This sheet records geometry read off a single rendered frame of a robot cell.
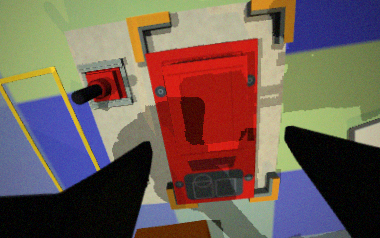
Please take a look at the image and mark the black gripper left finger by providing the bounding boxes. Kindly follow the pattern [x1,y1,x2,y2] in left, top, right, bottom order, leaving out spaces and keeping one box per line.
[0,141,153,238]

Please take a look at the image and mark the yellow rectangular outline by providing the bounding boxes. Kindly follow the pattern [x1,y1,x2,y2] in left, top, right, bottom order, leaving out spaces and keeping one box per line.
[0,66,101,192]

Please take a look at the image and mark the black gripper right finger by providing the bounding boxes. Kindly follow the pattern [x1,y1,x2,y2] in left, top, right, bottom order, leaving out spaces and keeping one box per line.
[284,126,380,238]

